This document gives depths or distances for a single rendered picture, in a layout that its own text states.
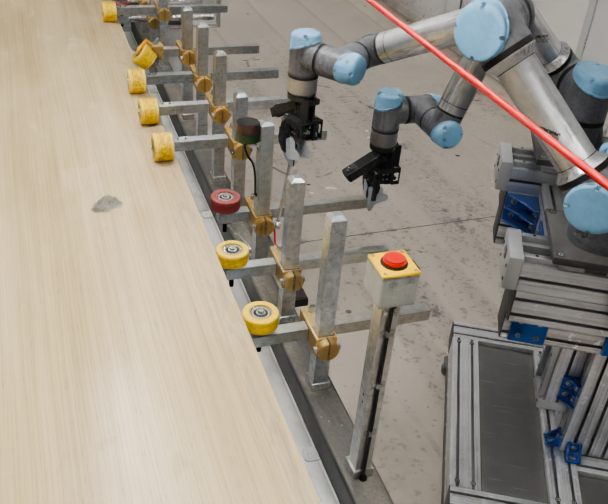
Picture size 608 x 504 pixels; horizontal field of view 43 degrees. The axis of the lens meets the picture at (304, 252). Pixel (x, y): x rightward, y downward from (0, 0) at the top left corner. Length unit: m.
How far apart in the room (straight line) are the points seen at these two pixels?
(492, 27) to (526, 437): 1.37
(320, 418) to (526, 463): 0.89
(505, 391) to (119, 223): 1.38
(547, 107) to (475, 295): 1.88
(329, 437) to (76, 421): 0.55
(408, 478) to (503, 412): 0.37
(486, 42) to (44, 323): 1.06
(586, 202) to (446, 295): 1.80
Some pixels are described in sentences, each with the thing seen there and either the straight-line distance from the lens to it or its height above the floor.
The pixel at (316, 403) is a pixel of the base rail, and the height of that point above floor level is 0.70.
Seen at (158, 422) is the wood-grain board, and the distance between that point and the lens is 1.46.
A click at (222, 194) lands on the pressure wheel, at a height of 0.90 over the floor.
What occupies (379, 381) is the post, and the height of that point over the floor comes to 0.97.
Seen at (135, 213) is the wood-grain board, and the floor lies 0.90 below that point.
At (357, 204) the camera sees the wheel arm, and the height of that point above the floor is 0.85.
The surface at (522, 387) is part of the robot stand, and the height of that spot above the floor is 0.21.
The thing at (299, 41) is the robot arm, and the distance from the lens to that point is 1.90.
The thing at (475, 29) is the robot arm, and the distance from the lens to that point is 1.63.
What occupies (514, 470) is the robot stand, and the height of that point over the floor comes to 0.21.
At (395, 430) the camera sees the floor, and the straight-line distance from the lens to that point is 2.74.
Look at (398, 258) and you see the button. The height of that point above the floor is 1.23.
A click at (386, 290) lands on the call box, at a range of 1.31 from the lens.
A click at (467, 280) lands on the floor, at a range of 3.51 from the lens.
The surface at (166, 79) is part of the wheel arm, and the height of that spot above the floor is 0.95.
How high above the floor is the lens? 1.96
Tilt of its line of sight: 34 degrees down
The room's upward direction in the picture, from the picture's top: 5 degrees clockwise
